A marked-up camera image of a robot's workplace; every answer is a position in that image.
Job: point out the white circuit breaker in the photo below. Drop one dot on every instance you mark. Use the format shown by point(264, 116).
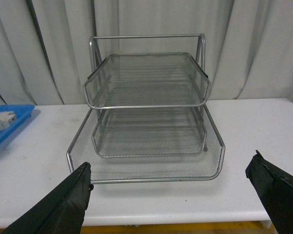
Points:
point(6, 119)

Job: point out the silver mesh three-tier rack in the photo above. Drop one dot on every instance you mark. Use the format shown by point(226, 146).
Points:
point(148, 120)

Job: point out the blue plastic tray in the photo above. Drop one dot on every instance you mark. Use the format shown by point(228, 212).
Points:
point(22, 112)

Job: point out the white curtain backdrop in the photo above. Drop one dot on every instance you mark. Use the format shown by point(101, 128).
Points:
point(44, 56)

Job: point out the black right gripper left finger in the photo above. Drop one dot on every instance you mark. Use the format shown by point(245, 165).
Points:
point(61, 211)

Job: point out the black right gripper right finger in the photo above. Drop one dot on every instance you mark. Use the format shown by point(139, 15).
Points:
point(274, 187)

